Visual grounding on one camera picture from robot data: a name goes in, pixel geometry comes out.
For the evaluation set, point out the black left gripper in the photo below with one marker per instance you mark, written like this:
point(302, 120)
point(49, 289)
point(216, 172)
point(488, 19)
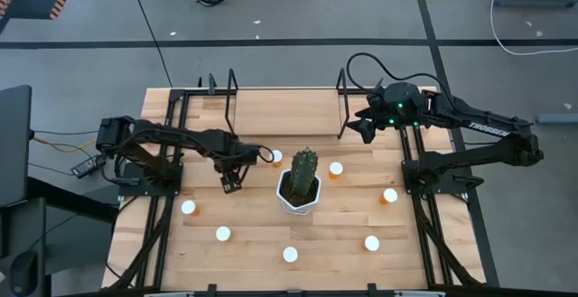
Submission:
point(239, 157)

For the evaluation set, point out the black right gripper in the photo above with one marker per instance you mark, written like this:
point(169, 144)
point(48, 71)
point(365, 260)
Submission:
point(402, 100)

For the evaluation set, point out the orange medicine bottle white cap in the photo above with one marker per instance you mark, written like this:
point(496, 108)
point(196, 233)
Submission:
point(390, 195)
point(188, 206)
point(290, 254)
point(371, 243)
point(223, 233)
point(276, 155)

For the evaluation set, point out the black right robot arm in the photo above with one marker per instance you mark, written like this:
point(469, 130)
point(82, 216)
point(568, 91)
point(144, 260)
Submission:
point(487, 127)

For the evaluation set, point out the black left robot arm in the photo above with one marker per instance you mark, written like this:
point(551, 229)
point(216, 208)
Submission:
point(180, 135)

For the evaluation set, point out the white hexagonal plant pot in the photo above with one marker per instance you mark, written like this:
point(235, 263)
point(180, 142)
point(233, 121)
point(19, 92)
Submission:
point(295, 209)

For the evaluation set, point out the green cactus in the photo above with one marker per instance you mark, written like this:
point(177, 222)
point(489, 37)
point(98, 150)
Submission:
point(303, 170)

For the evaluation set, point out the black power adapter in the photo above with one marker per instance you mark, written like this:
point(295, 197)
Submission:
point(88, 166)

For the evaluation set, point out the grey metal floor bar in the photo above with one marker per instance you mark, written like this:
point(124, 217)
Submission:
point(557, 118)

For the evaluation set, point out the dark grey side desk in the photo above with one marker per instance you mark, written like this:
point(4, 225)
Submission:
point(27, 225)

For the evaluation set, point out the dark grey monitor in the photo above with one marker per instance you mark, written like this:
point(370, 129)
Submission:
point(13, 143)

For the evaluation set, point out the black computer mouse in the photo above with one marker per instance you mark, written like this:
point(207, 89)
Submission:
point(25, 272)

